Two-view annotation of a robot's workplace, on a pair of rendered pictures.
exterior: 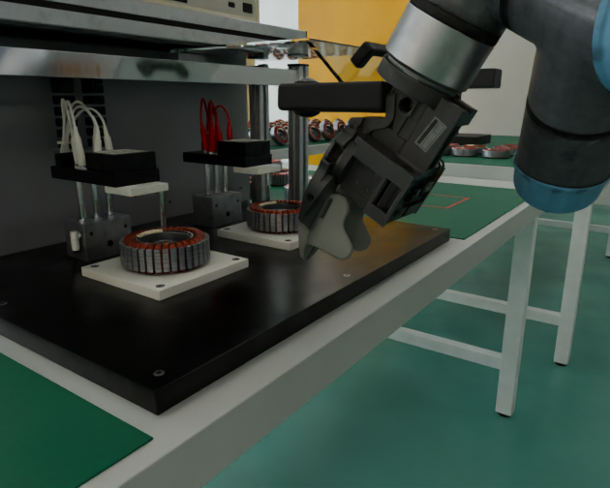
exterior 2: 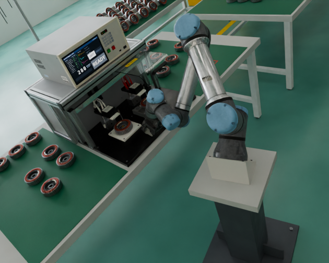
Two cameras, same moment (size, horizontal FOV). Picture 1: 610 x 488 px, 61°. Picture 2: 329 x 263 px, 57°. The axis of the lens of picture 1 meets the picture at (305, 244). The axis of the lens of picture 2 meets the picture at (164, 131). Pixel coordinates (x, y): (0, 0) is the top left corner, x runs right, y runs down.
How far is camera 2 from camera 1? 121 cm
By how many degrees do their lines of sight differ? 28
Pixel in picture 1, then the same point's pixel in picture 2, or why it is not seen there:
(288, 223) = not seen: hidden behind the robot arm
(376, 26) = not seen: outside the picture
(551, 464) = (267, 134)
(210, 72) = (120, 75)
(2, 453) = (110, 176)
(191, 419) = (132, 167)
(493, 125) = not seen: outside the picture
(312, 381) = (153, 154)
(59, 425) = (115, 170)
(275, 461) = (177, 146)
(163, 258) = (122, 132)
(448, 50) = (152, 116)
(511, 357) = (255, 99)
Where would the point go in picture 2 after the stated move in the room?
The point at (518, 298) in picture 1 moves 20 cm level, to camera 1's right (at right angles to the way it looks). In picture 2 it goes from (252, 80) to (278, 75)
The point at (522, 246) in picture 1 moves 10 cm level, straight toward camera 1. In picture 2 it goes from (249, 62) to (245, 70)
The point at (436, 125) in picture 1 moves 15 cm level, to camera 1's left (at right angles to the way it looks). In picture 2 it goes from (155, 122) to (127, 127)
